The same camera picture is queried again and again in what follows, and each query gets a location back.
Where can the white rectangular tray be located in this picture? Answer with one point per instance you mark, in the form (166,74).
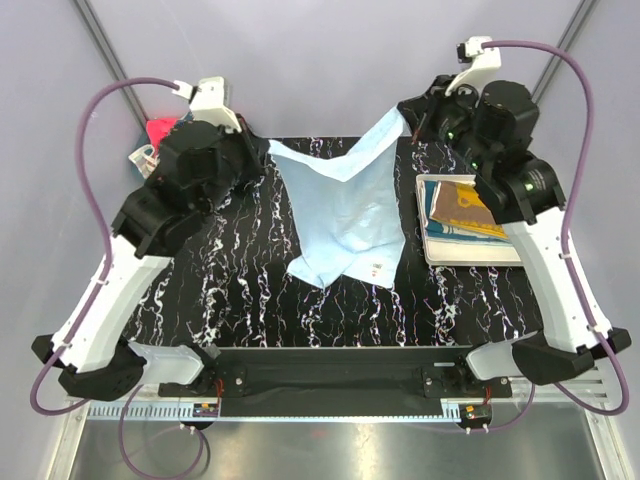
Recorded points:
(442,253)

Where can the brown yellow folded towel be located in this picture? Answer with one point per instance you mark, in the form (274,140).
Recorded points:
(458,205)

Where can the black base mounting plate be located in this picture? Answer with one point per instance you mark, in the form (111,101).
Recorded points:
(337,384)

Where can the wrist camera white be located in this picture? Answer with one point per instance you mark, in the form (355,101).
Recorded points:
(478,64)
(208,101)

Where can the left orange connector box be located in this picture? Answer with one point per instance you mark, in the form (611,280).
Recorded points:
(206,409)

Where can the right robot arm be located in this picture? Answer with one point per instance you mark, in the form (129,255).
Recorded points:
(491,130)

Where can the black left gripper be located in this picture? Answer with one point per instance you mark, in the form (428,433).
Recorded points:
(254,147)

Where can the right orange connector box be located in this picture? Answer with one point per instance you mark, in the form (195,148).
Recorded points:
(478,412)

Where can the light blue towel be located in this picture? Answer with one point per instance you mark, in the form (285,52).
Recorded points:
(345,209)

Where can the red towel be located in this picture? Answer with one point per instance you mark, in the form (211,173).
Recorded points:
(157,129)

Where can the teal white folded towel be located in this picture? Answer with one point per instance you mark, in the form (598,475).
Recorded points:
(425,193)

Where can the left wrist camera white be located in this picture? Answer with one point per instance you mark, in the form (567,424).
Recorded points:
(208,101)

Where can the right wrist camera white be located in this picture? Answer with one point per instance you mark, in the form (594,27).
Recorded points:
(478,64)

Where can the teal round laundry basket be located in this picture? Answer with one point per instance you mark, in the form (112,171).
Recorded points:
(142,170)

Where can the aluminium front rail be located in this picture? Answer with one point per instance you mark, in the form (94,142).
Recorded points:
(150,411)

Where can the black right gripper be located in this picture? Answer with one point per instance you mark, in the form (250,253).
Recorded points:
(420,112)

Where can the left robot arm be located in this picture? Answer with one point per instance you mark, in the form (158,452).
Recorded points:
(95,360)

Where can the orange connector box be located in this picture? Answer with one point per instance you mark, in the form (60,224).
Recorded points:
(206,409)
(478,412)

